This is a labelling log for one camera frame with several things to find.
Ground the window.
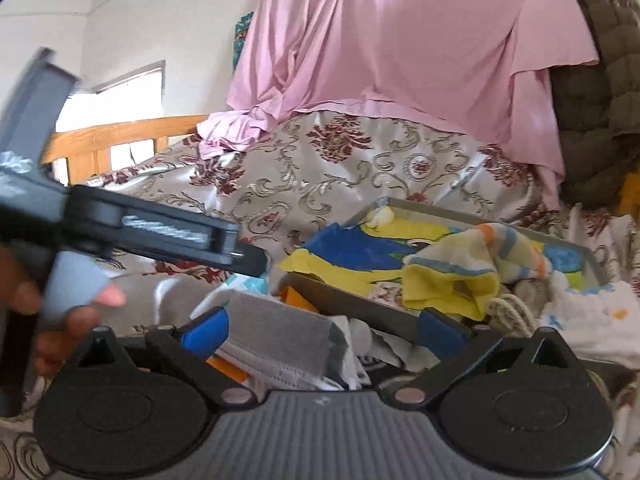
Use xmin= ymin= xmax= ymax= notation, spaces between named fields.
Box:
xmin=54 ymin=60 xmax=166 ymax=186

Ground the light blue tissue packet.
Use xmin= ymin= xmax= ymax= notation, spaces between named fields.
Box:
xmin=219 ymin=274 xmax=272 ymax=302

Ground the white printed compressed towel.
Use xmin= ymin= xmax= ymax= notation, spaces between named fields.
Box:
xmin=344 ymin=316 xmax=417 ymax=372

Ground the pink sheet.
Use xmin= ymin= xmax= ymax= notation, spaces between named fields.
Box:
xmin=197 ymin=0 xmax=601 ymax=211

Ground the person's left hand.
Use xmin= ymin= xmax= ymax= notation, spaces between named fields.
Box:
xmin=0 ymin=252 xmax=126 ymax=377

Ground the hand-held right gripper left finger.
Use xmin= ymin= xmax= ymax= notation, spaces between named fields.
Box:
xmin=75 ymin=307 xmax=256 ymax=406

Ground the colourful wall poster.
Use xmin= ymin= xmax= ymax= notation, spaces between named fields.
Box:
xmin=231 ymin=10 xmax=257 ymax=70

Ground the grey metal box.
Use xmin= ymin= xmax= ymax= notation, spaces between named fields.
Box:
xmin=281 ymin=197 xmax=614 ymax=347

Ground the olive puffer jacket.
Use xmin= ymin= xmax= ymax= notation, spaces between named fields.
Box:
xmin=549 ymin=0 xmax=640 ymax=207

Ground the white fluffy towel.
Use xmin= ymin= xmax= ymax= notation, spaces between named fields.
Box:
xmin=536 ymin=271 xmax=640 ymax=362

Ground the floral satin blanket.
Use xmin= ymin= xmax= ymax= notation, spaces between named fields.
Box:
xmin=0 ymin=110 xmax=640 ymax=480

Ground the grey face mask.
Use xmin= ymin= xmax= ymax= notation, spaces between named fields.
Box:
xmin=211 ymin=291 xmax=349 ymax=363

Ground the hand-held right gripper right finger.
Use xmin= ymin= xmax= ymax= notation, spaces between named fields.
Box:
xmin=390 ymin=307 xmax=573 ymax=407

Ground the wooden bed rail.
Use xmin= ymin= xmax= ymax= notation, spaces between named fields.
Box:
xmin=42 ymin=115 xmax=211 ymax=186

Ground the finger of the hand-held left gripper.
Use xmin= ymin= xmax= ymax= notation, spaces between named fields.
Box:
xmin=232 ymin=241 xmax=271 ymax=277

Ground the pastel striped yellow garment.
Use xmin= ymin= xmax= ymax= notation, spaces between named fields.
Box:
xmin=401 ymin=221 xmax=552 ymax=322

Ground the dark printed packet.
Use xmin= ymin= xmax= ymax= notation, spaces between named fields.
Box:
xmin=356 ymin=354 xmax=402 ymax=387

